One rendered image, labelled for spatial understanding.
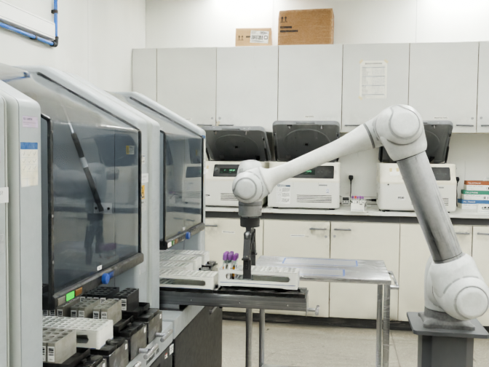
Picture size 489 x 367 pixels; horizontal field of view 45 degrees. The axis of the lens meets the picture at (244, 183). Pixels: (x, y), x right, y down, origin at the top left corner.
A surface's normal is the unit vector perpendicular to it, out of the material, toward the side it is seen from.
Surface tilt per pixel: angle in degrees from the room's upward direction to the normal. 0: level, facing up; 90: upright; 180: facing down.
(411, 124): 85
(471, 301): 96
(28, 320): 90
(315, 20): 91
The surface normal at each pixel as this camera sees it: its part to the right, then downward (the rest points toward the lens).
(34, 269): 0.99, 0.02
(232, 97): -0.17, 0.05
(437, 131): -0.11, 0.82
